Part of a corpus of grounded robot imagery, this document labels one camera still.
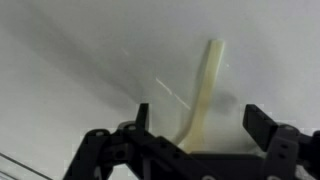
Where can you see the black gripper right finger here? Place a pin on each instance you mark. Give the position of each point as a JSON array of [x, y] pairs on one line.
[[286, 150]]

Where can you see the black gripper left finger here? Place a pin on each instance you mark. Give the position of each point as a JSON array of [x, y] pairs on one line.
[[110, 153]]

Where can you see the white plastic spoon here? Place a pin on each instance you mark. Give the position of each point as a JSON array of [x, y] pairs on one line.
[[208, 90]]

